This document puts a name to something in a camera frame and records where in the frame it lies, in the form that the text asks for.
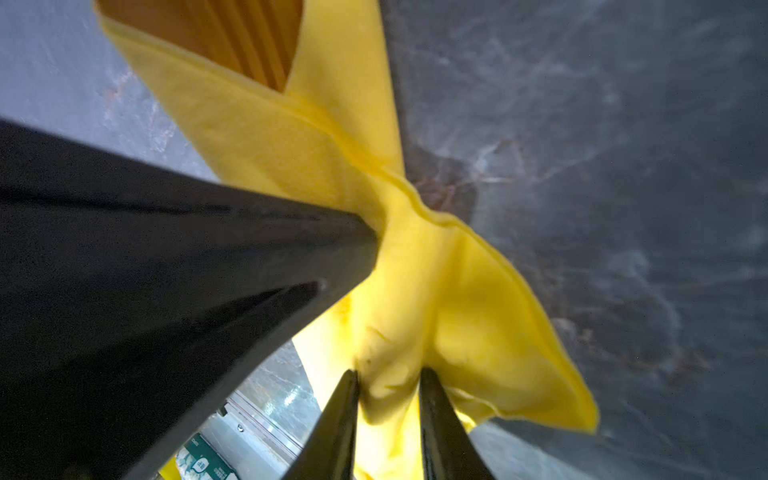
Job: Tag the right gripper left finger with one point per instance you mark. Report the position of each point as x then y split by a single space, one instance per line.
329 452

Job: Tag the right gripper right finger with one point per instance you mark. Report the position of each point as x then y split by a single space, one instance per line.
447 452

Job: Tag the yellow plastic fork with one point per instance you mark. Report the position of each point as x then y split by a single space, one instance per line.
256 38

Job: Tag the yellow paper napkin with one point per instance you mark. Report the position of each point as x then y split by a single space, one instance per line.
439 296

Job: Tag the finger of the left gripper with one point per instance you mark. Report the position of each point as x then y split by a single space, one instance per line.
135 300

